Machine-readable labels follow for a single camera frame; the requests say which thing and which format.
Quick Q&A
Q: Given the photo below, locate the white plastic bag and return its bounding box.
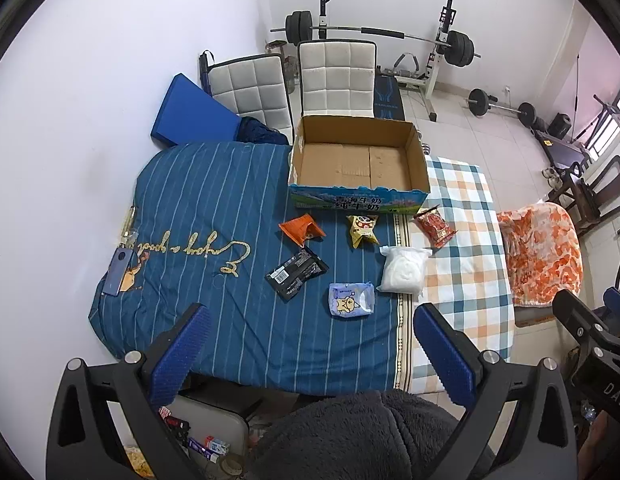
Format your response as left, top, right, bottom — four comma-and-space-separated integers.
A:
377, 245, 433, 293

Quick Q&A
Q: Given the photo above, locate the white weight rack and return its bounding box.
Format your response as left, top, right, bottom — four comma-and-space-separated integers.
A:
310, 0, 455, 122

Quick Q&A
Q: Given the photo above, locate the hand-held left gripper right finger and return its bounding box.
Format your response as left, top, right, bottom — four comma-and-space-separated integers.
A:
412, 302, 577, 480

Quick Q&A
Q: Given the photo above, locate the black and blue bench pad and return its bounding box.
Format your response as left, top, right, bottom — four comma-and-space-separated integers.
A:
374, 74, 408, 121

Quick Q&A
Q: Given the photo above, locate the narrow white padded chair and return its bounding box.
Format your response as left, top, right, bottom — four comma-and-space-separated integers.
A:
207, 54, 295, 143

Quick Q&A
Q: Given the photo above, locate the dark treadmill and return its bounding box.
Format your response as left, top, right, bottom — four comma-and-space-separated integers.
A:
532, 127, 591, 167

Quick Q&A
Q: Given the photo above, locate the short barbell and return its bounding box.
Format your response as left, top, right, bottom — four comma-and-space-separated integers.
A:
467, 88, 538, 128

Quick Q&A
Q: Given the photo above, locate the dark blue cloth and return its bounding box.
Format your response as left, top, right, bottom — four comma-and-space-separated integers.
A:
235, 116, 289, 147

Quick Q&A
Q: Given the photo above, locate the yellow snack packet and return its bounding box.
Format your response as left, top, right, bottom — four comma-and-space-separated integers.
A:
346, 214, 381, 250

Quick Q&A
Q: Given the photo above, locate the black snack packet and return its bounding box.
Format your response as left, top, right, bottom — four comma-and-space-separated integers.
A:
265, 247, 329, 302

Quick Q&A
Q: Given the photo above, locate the plaid bedsheet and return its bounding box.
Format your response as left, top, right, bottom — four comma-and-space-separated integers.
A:
395, 155, 517, 396

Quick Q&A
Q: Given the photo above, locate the red snack packet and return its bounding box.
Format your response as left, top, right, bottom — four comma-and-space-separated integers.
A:
414, 206, 458, 250

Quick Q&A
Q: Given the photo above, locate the orange snack packet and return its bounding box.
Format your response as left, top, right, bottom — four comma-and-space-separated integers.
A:
279, 214, 327, 247

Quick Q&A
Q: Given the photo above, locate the blue smartphone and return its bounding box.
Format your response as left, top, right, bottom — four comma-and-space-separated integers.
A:
102, 246, 136, 297

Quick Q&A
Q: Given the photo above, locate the long barbell with black plates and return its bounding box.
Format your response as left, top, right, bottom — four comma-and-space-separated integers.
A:
270, 10, 483, 67

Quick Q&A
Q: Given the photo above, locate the cardboard box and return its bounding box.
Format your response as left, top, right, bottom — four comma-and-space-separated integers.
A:
288, 115, 431, 211

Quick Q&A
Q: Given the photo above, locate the dark wooden chair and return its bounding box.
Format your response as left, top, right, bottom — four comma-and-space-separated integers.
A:
545, 155, 620, 241

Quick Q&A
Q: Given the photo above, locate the grey fleece clothing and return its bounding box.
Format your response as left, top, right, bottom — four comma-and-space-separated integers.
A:
247, 390, 491, 480

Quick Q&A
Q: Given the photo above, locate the small blue and white box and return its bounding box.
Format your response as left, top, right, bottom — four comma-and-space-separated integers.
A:
190, 436, 231, 464

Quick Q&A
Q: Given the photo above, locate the light blue tissue pack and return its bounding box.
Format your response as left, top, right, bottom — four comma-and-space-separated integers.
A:
329, 281, 375, 320

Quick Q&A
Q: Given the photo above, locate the black bag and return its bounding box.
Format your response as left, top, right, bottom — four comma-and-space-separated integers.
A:
199, 50, 215, 93

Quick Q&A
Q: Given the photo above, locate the black speaker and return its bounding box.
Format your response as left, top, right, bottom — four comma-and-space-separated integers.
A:
547, 112, 573, 141

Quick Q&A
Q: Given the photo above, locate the yellow clear plastic item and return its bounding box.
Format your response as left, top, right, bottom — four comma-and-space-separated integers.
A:
120, 205, 139, 249

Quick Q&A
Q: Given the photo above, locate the red and black small item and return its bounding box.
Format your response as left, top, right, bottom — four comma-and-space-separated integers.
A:
160, 406, 191, 442

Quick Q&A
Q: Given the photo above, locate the orange floral blanket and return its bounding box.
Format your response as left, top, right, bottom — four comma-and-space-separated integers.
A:
496, 202, 584, 307

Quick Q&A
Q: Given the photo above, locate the grey small table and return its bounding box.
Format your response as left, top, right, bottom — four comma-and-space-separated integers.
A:
120, 390, 255, 480

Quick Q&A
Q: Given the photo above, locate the blue foam mat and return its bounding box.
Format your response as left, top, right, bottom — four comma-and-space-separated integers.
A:
150, 74, 243, 148

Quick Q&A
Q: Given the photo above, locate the wide white padded chair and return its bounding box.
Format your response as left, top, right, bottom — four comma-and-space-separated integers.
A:
296, 40, 378, 121

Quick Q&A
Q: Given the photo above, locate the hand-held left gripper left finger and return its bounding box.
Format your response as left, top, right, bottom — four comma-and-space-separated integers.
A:
46, 302, 213, 480

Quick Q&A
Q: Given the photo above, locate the grey curved exercise frame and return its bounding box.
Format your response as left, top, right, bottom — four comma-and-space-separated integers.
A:
392, 52, 421, 81

